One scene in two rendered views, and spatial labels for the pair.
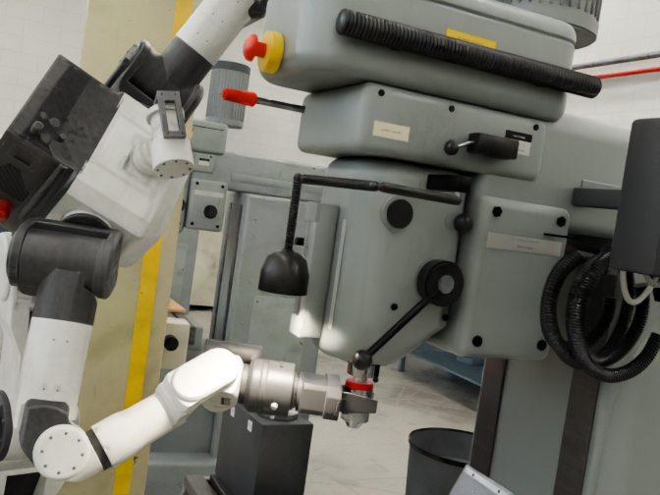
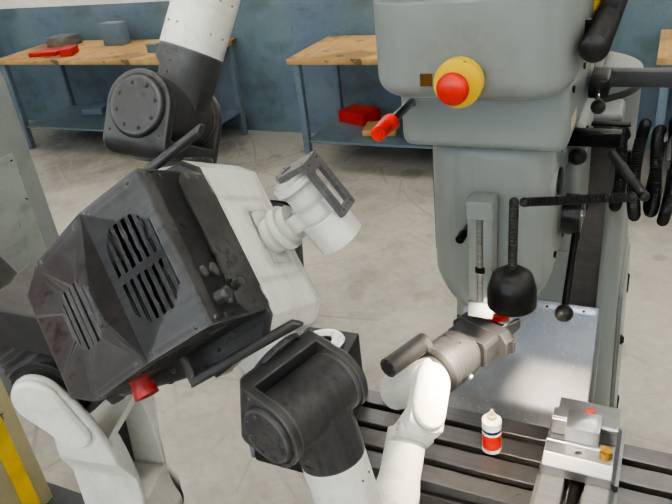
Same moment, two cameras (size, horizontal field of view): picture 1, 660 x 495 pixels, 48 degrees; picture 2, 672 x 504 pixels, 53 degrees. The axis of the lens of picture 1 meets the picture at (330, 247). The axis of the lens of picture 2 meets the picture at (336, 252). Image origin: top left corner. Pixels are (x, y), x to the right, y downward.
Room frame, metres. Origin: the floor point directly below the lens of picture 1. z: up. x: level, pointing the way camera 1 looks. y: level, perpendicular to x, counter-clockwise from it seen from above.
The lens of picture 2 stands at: (0.57, 0.76, 1.99)
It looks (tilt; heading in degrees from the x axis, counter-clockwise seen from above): 29 degrees down; 323
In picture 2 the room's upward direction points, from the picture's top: 7 degrees counter-clockwise
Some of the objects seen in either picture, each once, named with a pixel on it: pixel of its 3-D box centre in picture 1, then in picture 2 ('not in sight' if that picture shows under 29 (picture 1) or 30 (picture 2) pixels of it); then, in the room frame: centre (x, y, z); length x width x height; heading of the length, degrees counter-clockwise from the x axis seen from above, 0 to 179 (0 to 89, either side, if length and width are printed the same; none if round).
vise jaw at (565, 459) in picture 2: not in sight; (577, 462); (1.04, -0.10, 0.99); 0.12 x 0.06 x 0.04; 24
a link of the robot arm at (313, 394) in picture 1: (302, 393); (466, 348); (1.21, 0.01, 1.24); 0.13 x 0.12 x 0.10; 3
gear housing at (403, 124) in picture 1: (418, 137); (505, 83); (1.23, -0.12, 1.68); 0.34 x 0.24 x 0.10; 115
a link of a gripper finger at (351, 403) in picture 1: (357, 405); (510, 330); (1.18, -0.08, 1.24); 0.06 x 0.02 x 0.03; 93
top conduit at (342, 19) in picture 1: (477, 57); (608, 10); (1.09, -0.17, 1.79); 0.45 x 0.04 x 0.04; 115
